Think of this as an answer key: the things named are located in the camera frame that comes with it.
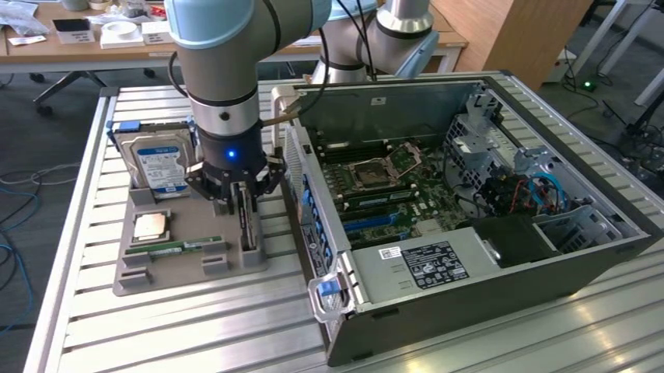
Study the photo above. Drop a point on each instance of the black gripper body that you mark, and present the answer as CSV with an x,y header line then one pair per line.
x,y
233,147

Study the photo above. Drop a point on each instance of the green graphics card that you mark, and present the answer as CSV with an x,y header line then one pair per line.
x,y
247,221

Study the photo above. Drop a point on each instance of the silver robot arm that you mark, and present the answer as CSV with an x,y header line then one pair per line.
x,y
218,58

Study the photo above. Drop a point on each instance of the hard disk blue caddy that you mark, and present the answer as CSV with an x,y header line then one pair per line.
x,y
155,163

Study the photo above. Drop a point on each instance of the CPU chip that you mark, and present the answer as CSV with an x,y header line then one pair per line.
x,y
150,225

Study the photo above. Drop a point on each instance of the green RAM stick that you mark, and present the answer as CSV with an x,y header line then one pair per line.
x,y
171,246

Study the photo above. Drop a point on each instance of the CPU socket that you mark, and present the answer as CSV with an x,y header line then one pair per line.
x,y
370,175

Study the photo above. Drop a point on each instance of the RAM stick white label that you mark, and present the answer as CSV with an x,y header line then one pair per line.
x,y
378,201

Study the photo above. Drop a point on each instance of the blue expansion slot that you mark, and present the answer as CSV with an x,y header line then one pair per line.
x,y
367,222

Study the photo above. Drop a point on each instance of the silver socket cover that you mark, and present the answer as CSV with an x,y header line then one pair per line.
x,y
406,155

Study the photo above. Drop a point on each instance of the grey parts rack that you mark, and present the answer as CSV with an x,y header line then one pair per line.
x,y
166,285

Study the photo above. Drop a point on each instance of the white paper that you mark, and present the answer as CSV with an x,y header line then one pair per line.
x,y
306,41

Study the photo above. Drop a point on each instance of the green motherboard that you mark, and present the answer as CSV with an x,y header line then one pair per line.
x,y
430,190

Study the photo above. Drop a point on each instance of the grey power supply unit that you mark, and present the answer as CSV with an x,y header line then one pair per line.
x,y
373,272

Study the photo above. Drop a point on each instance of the silver chipset heatsink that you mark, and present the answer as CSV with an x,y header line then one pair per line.
x,y
430,227

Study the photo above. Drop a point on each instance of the black castor base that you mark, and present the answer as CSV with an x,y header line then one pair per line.
x,y
62,87

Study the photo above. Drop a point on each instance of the red white pack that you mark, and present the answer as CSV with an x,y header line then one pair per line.
x,y
158,11

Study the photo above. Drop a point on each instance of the wooden desk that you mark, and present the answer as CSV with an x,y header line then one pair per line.
x,y
78,54

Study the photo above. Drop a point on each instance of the white tape roll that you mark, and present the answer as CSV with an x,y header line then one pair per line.
x,y
107,29

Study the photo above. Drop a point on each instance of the dark pouch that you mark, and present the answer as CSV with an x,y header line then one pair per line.
x,y
135,11

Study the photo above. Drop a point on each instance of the metal drive cage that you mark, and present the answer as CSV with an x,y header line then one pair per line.
x,y
477,147

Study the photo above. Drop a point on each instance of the black white sign box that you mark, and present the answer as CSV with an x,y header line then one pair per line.
x,y
72,37

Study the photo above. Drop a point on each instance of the white cup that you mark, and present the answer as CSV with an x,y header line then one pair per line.
x,y
96,4

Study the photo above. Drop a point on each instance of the grey cup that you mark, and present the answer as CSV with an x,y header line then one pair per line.
x,y
75,4

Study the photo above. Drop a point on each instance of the small white card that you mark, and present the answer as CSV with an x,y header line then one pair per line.
x,y
25,40

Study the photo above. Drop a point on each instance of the black plastic shroud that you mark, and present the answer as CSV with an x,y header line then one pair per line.
x,y
518,241

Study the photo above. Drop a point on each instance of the open black PC case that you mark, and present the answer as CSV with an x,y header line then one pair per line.
x,y
466,311

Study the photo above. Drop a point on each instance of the clear plastic bag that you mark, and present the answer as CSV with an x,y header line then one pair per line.
x,y
20,19

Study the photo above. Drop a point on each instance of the wooden cabinet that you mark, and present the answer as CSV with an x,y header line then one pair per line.
x,y
518,39

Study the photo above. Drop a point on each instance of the metal disk bay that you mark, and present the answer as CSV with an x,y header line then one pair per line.
x,y
581,229

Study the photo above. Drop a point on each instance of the white socket box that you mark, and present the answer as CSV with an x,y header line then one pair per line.
x,y
564,68

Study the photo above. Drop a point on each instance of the black adapter green light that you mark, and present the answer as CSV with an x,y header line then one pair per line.
x,y
588,84

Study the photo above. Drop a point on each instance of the white desk leg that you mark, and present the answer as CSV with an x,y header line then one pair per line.
x,y
597,39
632,39

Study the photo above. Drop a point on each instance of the black stand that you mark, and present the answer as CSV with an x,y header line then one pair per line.
x,y
643,128

